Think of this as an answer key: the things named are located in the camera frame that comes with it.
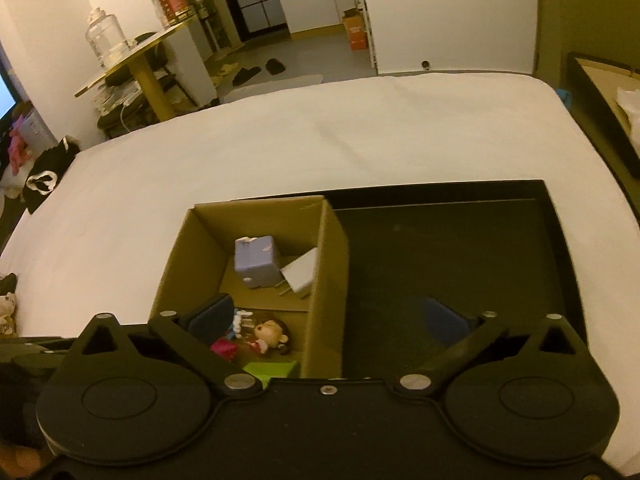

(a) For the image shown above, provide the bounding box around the green block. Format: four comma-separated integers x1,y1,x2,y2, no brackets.
242,360,301,386

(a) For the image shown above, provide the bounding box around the dark bedside table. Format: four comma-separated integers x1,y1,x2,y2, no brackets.
565,51,640,181

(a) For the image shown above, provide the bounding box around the black glass door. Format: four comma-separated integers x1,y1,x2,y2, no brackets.
220,0,288,41

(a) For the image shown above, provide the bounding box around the window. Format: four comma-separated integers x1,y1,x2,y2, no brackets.
0,67,21,118

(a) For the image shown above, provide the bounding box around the round gold table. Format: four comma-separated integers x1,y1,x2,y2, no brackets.
75,14,198,122

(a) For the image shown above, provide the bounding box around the purple cube toy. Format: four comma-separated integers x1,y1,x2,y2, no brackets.
234,235,282,290

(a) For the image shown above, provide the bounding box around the white wire rack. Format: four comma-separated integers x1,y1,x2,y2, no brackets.
361,0,379,68

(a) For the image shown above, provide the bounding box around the red round tin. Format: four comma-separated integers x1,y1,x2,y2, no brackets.
156,0,196,28

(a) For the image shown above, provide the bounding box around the white charger plug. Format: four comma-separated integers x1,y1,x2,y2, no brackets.
279,246,319,297

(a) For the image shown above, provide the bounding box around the black bag with white print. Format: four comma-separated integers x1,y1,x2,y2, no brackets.
22,136,81,216

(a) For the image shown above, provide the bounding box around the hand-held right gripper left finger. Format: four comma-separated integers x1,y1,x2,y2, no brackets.
75,294,263,396

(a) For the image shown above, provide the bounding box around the brown cardboard box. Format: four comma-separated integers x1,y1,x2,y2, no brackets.
148,195,350,378

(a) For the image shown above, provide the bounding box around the pink plush toy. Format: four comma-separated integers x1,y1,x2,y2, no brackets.
9,117,31,173

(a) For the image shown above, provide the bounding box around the clear glass jar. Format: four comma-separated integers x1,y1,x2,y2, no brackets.
85,7,132,70

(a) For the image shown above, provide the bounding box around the white bin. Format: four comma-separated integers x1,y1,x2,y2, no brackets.
20,110,56,148

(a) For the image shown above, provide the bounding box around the orange cardboard box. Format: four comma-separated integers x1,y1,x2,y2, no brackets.
342,7,368,52

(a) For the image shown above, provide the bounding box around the blue and white small toy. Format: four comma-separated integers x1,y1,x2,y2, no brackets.
227,310,256,341

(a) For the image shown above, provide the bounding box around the doll figure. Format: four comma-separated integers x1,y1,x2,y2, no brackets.
245,317,293,356

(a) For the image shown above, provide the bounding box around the cluttered chair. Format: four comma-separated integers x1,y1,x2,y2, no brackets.
92,67,171,138

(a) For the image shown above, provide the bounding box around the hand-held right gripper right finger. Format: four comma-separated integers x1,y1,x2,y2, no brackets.
397,297,588,396

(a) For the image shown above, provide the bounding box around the black tray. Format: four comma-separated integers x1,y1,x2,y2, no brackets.
325,178,588,378

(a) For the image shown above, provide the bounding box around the black and white cloth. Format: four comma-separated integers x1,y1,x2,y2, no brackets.
0,272,21,338

